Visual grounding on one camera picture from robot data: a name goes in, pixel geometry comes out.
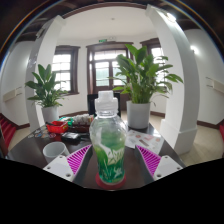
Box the white cup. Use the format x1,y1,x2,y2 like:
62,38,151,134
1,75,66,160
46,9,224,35
42,141,71,164

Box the black chair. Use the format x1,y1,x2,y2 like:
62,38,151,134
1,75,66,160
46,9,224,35
87,92,122,118

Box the basket of snacks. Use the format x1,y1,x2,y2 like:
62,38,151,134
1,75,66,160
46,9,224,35
71,113,95,134

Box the small potted plant white pot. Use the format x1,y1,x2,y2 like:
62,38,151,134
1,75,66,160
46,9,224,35
24,63,69,124

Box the red carpeted stairs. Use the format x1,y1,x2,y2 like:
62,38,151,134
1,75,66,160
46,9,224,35
0,116,18,151
218,123,224,141

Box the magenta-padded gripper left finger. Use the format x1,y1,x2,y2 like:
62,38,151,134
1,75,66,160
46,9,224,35
42,143,94,184

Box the clear bottle with green label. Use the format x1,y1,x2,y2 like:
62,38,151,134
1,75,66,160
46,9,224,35
88,90,129,185

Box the printed paper leaflet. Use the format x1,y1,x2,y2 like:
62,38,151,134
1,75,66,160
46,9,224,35
124,129,165,155

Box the round stickers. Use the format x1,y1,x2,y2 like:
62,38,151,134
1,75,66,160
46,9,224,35
27,125,58,140

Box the wall lamp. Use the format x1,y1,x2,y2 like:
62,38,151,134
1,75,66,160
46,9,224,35
189,44,200,55

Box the large potted plant white pot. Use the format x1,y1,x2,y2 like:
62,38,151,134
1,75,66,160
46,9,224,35
109,43,184,130

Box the red box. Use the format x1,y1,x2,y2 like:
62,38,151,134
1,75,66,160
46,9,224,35
45,120,69,135

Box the brown framed window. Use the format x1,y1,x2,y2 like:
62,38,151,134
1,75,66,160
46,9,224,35
52,45,81,96
139,37,168,88

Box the black pouch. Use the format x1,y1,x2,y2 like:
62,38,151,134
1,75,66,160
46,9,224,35
60,131,82,143

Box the green packet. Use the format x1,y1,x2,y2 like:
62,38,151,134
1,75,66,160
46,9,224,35
59,116,76,126

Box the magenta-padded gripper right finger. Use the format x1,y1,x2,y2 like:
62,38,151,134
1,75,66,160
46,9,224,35
134,143,184,184

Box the brown framed glass door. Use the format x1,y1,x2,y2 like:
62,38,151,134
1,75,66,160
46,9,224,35
85,42,134,111

